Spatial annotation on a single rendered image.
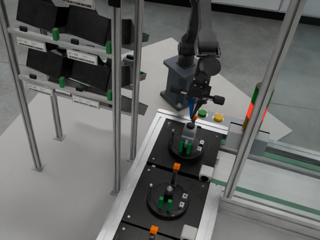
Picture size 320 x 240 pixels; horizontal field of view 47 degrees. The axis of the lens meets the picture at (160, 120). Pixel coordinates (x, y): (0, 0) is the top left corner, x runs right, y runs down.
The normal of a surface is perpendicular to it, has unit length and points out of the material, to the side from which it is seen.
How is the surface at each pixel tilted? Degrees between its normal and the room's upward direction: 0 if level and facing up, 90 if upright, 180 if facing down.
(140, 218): 0
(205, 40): 22
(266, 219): 90
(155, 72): 0
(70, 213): 0
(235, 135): 90
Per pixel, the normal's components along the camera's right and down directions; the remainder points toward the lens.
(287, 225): -0.29, 0.65
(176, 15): 0.08, -0.71
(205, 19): 0.10, -0.24
